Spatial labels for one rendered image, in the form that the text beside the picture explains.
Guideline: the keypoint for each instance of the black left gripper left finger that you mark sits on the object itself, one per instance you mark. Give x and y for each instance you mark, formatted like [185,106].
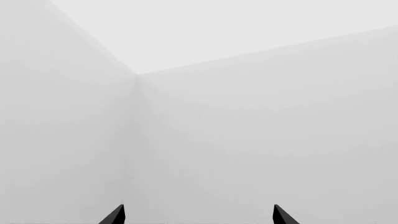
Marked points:
[115,216]

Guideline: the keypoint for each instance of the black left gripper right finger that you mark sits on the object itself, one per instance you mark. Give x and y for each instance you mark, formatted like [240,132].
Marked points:
[282,217]

